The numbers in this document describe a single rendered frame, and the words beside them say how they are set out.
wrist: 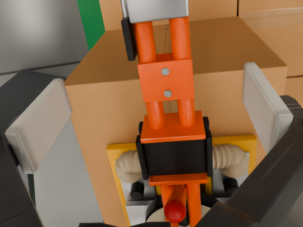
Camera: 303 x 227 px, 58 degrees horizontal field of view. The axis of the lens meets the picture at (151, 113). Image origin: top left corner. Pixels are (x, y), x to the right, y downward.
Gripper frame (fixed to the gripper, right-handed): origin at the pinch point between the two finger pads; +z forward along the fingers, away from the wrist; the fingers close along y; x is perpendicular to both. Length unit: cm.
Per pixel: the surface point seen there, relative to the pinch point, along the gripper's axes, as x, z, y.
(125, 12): 3.4, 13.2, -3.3
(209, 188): -35.2, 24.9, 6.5
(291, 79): -32, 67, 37
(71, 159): -105, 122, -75
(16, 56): -32, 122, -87
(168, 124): -11.3, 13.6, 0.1
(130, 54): -0.8, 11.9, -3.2
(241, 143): -23.7, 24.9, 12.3
